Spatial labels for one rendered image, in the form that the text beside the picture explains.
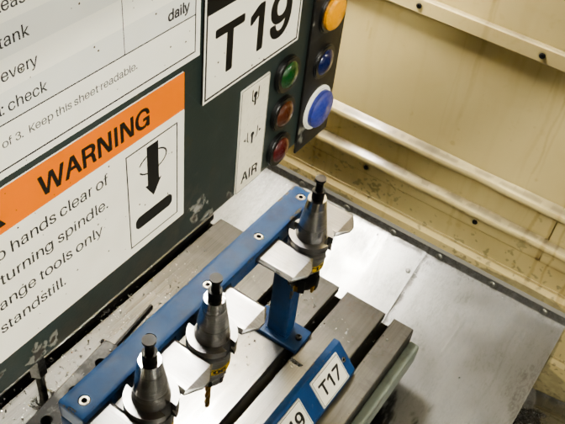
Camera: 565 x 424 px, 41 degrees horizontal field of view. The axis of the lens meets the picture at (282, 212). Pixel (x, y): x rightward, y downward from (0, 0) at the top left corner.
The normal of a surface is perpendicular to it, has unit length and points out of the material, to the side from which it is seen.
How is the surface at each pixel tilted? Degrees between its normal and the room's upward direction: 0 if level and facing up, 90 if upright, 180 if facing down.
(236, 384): 0
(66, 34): 90
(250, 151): 90
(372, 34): 90
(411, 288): 24
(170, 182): 90
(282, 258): 0
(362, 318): 0
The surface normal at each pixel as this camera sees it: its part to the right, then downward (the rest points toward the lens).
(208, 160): 0.82, 0.45
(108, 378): 0.10, -0.72
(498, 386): -0.14, -0.43
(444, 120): -0.57, 0.53
